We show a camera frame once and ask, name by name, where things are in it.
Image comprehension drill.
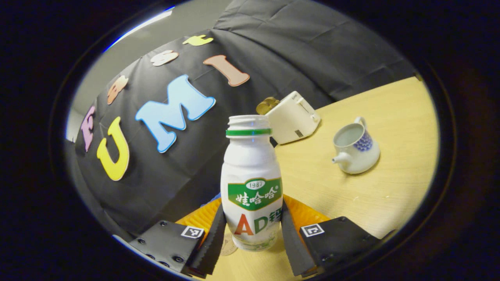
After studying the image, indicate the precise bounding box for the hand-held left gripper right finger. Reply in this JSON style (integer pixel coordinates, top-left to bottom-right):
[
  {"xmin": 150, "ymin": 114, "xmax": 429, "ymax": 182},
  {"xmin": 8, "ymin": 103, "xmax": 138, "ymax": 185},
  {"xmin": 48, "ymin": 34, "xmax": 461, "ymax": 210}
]
[{"xmin": 279, "ymin": 194, "xmax": 385, "ymax": 278}]

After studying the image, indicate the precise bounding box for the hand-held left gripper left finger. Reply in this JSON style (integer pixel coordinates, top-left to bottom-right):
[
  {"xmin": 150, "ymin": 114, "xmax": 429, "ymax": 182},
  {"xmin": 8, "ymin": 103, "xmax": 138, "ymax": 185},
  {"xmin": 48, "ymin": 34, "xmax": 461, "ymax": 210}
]
[{"xmin": 129, "ymin": 197, "xmax": 228, "ymax": 278}]

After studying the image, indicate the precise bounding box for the round brown coaster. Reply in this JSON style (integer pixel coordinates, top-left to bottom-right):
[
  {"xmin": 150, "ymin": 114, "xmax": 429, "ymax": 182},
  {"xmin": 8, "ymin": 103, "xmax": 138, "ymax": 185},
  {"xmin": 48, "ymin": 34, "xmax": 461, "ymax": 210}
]
[{"xmin": 219, "ymin": 233, "xmax": 239, "ymax": 256}]

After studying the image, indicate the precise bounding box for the white green water bottle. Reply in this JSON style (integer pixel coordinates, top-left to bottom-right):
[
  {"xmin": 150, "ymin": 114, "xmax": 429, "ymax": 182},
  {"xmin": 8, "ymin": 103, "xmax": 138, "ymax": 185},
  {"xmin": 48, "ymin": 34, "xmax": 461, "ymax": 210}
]
[{"xmin": 221, "ymin": 114, "xmax": 284, "ymax": 252}]

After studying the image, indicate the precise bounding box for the white blue teacup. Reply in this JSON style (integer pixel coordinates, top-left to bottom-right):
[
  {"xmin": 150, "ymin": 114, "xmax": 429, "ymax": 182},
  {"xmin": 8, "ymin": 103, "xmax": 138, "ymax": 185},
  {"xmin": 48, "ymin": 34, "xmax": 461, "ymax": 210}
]
[{"xmin": 332, "ymin": 116, "xmax": 380, "ymax": 174}]

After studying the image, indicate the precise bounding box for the blue folded towel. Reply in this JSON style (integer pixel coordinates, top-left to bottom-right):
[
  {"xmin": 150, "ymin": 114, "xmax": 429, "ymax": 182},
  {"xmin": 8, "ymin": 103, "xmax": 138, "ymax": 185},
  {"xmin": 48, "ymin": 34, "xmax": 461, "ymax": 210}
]
[{"xmin": 201, "ymin": 193, "xmax": 222, "ymax": 207}]

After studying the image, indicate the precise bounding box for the black backdrop cloth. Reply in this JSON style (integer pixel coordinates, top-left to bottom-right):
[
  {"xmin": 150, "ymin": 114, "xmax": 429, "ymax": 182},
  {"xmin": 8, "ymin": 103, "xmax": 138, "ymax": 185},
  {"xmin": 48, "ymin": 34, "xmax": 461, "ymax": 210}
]
[{"xmin": 64, "ymin": 0, "xmax": 416, "ymax": 238}]

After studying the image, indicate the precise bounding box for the cream white toaster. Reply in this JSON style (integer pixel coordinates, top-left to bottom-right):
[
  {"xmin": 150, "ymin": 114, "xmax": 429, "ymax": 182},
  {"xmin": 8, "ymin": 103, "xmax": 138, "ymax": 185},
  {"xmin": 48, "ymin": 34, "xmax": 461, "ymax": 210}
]
[{"xmin": 266, "ymin": 91, "xmax": 321, "ymax": 145}]

